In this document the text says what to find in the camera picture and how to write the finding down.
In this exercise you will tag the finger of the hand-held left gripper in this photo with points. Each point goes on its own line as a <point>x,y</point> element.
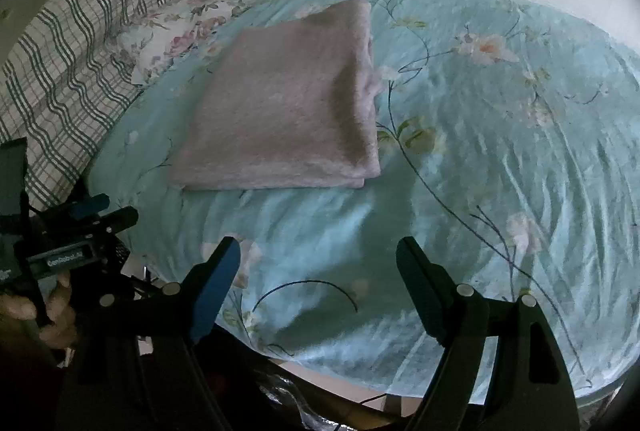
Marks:
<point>122,218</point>
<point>90,205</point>

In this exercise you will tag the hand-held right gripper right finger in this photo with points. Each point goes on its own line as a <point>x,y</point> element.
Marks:
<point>425,296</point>

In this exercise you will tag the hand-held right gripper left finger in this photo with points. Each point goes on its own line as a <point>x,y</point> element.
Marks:
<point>215,291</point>

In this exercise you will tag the pink fleece cloth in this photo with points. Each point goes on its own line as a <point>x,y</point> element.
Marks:
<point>290,111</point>

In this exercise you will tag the person's left hand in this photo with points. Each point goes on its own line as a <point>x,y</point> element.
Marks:
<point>57,311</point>

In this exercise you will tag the clear plastic bag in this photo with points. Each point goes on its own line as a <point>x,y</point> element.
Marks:
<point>305,403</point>

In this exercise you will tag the green plaid blanket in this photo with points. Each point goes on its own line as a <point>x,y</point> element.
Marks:
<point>75,61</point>

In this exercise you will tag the light blue floral bedsheet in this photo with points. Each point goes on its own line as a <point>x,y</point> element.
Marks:
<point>500,151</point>

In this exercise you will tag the white floral pillow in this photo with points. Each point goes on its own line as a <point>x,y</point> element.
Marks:
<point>175,31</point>

